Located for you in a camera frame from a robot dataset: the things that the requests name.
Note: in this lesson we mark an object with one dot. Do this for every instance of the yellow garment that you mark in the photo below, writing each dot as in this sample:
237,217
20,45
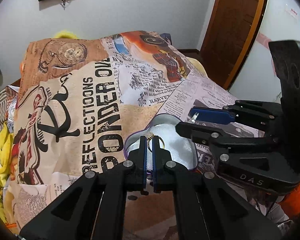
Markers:
6,142

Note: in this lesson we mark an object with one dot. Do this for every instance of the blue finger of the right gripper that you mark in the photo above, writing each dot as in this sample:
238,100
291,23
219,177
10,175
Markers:
224,146
245,112

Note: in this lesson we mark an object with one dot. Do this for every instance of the newspaper print bed quilt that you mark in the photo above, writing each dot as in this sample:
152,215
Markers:
79,100

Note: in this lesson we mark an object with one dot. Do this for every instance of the striped cloth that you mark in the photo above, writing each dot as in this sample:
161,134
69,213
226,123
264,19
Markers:
8,101

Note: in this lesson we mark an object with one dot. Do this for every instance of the brown wooden door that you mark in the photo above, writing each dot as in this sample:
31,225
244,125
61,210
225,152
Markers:
230,34

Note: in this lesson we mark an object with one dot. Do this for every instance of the yellow hoop behind bed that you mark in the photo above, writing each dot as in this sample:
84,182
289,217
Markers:
65,34

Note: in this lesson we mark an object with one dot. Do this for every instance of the dark blue bag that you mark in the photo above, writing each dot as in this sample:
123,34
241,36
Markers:
166,37

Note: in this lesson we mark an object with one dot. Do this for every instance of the hand in orange sleeve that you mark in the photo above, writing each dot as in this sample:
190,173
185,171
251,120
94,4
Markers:
291,204

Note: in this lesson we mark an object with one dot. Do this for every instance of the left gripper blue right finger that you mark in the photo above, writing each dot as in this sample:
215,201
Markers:
207,208

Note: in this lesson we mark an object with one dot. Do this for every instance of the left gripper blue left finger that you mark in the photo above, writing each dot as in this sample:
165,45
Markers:
93,207

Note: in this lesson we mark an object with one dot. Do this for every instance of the purple heart-shaped tin box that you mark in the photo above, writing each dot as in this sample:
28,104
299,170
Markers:
182,150

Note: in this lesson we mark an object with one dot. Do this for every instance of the white wardrobe sliding door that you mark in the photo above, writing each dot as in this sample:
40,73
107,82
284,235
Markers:
259,79

